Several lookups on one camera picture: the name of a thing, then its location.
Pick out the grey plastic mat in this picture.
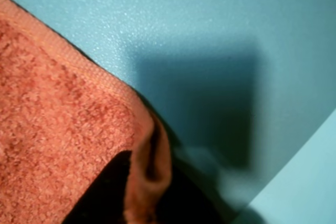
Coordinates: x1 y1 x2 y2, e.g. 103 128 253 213
0 0 336 224

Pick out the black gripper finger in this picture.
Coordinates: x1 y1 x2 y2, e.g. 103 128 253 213
62 150 132 224
154 159 219 224

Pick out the orange terry towel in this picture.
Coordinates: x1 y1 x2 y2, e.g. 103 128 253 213
0 0 174 224

